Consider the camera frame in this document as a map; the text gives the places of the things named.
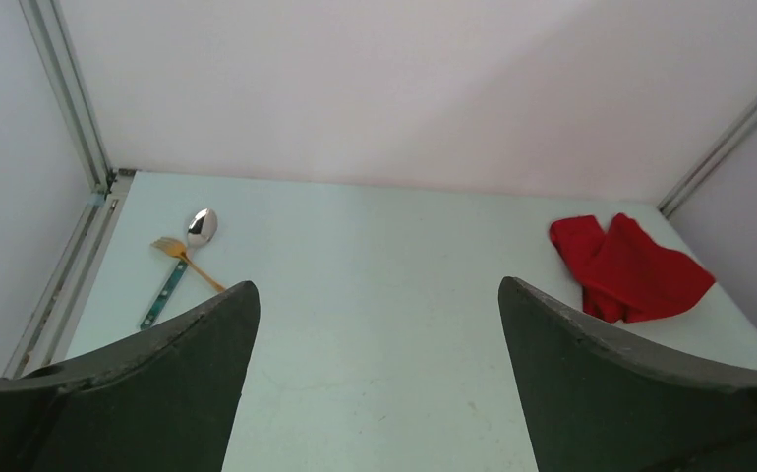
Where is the left aluminium floor rail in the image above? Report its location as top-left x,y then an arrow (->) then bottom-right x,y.
2,169 -> 136,379

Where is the silver spoon teal handle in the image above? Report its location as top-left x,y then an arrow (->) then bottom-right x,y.
139,208 -> 223,330

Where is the left aluminium frame post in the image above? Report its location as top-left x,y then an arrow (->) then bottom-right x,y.
19,0 -> 114,194

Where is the aluminium frame post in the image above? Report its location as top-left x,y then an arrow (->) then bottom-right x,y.
19,0 -> 114,194
658,96 -> 757,218

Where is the red satin napkin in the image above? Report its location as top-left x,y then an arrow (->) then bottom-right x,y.
549,213 -> 716,324

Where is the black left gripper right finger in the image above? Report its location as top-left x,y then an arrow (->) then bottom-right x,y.
498,277 -> 757,471

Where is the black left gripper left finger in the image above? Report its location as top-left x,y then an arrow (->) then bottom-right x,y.
0,281 -> 261,471

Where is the right aluminium frame post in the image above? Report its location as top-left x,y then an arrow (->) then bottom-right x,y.
658,96 -> 757,218

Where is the gold fork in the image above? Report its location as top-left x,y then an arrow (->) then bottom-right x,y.
150,237 -> 226,293

